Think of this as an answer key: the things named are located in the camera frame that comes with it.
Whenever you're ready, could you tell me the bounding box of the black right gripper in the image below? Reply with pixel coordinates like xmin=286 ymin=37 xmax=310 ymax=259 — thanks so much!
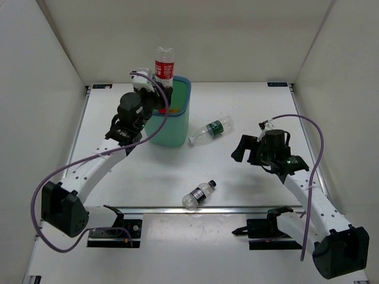
xmin=233 ymin=135 xmax=275 ymax=167

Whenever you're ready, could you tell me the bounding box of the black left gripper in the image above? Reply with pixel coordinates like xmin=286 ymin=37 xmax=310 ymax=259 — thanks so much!
xmin=132 ymin=82 xmax=172 ymax=131

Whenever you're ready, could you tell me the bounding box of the orange juice bottle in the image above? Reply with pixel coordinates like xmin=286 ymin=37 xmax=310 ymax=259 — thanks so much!
xmin=169 ymin=109 xmax=180 ymax=114

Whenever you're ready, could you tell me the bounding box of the red label water bottle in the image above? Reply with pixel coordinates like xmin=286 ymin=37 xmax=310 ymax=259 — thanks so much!
xmin=155 ymin=46 xmax=175 ymax=87

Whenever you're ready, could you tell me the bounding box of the green label clear bottle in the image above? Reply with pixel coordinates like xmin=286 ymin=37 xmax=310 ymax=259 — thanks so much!
xmin=188 ymin=116 xmax=234 ymax=146

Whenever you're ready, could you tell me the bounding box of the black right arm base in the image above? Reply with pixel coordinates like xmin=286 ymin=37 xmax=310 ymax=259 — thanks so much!
xmin=232 ymin=206 xmax=301 ymax=251

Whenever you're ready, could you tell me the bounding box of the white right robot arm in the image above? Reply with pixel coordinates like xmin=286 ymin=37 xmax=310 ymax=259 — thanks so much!
xmin=231 ymin=130 xmax=370 ymax=279

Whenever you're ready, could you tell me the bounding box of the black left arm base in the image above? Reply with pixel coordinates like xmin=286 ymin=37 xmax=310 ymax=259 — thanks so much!
xmin=87 ymin=205 xmax=143 ymax=249

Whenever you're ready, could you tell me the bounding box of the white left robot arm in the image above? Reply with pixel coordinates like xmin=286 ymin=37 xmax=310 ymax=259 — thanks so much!
xmin=41 ymin=87 xmax=173 ymax=237

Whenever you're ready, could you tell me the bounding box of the green plastic bin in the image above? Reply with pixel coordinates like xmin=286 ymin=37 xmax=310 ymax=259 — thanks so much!
xmin=149 ymin=76 xmax=191 ymax=147

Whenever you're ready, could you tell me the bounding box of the right corner label sticker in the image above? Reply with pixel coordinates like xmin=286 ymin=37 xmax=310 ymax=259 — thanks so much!
xmin=267 ymin=82 xmax=288 ymax=88

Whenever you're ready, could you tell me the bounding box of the corner label sticker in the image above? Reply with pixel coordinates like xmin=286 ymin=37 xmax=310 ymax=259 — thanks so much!
xmin=267 ymin=82 xmax=288 ymax=88
xmin=92 ymin=84 xmax=113 ymax=89

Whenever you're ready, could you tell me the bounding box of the left corner label sticker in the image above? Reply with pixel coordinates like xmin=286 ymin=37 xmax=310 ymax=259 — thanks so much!
xmin=92 ymin=84 xmax=113 ymax=89

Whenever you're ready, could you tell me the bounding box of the black label small bottle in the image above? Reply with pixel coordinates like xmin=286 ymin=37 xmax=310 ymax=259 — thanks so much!
xmin=182 ymin=180 xmax=217 ymax=211

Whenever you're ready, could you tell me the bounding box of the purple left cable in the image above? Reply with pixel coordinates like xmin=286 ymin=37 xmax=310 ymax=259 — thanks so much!
xmin=31 ymin=72 xmax=170 ymax=253

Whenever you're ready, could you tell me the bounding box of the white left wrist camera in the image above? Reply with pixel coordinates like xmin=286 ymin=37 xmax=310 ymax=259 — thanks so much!
xmin=131 ymin=68 xmax=154 ymax=92

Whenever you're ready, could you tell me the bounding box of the aluminium table edge rail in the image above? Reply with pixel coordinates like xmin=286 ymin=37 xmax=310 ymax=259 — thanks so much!
xmin=79 ymin=204 xmax=309 ymax=216

